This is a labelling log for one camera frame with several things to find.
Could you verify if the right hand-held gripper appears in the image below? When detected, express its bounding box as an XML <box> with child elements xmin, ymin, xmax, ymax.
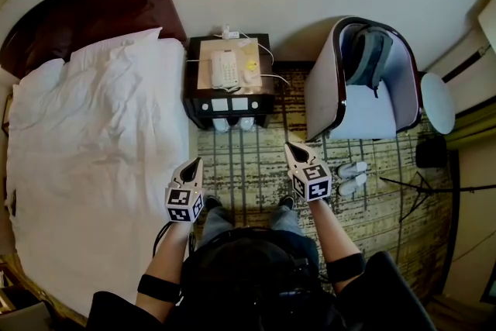
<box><xmin>284</xmin><ymin>142</ymin><xmax>333</xmax><ymax>203</ymax></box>

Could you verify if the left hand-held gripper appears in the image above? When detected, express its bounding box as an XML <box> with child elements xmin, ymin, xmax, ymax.
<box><xmin>164</xmin><ymin>157</ymin><xmax>206</xmax><ymax>224</ymax></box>

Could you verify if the person's left forearm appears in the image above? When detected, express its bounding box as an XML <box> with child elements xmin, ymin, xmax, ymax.
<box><xmin>135</xmin><ymin>220</ymin><xmax>195</xmax><ymax>319</ymax></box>

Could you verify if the person's right forearm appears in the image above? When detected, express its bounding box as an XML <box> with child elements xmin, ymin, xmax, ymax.
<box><xmin>308</xmin><ymin>197</ymin><xmax>367</xmax><ymax>294</ymax></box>

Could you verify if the black forearm band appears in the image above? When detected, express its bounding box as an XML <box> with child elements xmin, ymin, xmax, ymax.
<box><xmin>136</xmin><ymin>274</ymin><xmax>182</xmax><ymax>303</ymax></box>
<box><xmin>325</xmin><ymin>252</ymin><xmax>367</xmax><ymax>283</ymax></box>

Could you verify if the dark wooden nightstand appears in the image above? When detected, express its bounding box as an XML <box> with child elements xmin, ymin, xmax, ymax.
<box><xmin>183</xmin><ymin>33</ymin><xmax>276</xmax><ymax>130</ymax></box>

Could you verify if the armchair with blue seat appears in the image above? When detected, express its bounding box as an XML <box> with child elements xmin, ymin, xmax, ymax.
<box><xmin>304</xmin><ymin>16</ymin><xmax>424</xmax><ymax>143</ymax></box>

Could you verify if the white bed duvet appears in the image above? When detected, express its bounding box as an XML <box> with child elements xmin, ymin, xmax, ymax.
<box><xmin>5</xmin><ymin>38</ymin><xmax>191</xmax><ymax>319</ymax></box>

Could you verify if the black tripod light stand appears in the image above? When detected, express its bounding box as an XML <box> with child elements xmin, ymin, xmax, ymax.
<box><xmin>379</xmin><ymin>172</ymin><xmax>496</xmax><ymax>224</ymax></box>

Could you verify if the black chest pack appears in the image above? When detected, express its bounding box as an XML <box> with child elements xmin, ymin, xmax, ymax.
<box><xmin>180</xmin><ymin>228</ymin><xmax>338</xmax><ymax>331</ymax></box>

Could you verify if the grey backpack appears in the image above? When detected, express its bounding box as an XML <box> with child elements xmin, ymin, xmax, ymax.
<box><xmin>346</xmin><ymin>26</ymin><xmax>394</xmax><ymax>98</ymax></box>

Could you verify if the black waste bin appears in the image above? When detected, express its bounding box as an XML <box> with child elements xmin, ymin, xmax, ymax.
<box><xmin>415</xmin><ymin>137</ymin><xmax>449</xmax><ymax>169</ymax></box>

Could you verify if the white pillow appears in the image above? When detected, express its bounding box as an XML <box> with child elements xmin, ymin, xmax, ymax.
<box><xmin>69</xmin><ymin>26</ymin><xmax>184</xmax><ymax>69</ymax></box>
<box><xmin>13</xmin><ymin>57</ymin><xmax>66</xmax><ymax>102</ymax></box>

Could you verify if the round white side table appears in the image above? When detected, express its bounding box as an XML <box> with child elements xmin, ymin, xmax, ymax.
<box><xmin>420</xmin><ymin>72</ymin><xmax>456</xmax><ymax>136</ymax></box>

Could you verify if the person's black top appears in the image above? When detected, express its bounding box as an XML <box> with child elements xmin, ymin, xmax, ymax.
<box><xmin>85</xmin><ymin>251</ymin><xmax>439</xmax><ymax>331</ymax></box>

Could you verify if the window curtain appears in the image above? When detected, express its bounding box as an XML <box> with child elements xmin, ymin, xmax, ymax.
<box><xmin>445</xmin><ymin>100</ymin><xmax>496</xmax><ymax>150</ymax></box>

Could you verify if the dark wooden headboard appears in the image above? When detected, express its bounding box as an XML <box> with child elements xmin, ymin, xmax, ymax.
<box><xmin>0</xmin><ymin>0</ymin><xmax>188</xmax><ymax>78</ymax></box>

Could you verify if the open cardboard box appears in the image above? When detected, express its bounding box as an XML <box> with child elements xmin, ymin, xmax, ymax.
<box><xmin>0</xmin><ymin>259</ymin><xmax>51</xmax><ymax>331</ymax></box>

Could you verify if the floor lamp with white shade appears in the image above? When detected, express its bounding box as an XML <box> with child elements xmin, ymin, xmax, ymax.
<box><xmin>441</xmin><ymin>0</ymin><xmax>496</xmax><ymax>84</ymax></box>

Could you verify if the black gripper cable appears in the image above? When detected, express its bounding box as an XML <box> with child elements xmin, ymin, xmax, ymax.
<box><xmin>153</xmin><ymin>221</ymin><xmax>174</xmax><ymax>257</ymax></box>

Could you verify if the white charging cable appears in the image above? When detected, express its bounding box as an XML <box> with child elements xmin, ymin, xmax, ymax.
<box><xmin>238</xmin><ymin>30</ymin><xmax>275</xmax><ymax>67</ymax></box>
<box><xmin>261</xmin><ymin>72</ymin><xmax>291</xmax><ymax>87</ymax></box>

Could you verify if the white corded telephone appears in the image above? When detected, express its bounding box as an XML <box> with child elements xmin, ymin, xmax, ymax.
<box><xmin>210</xmin><ymin>49</ymin><xmax>241</xmax><ymax>92</ymax></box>

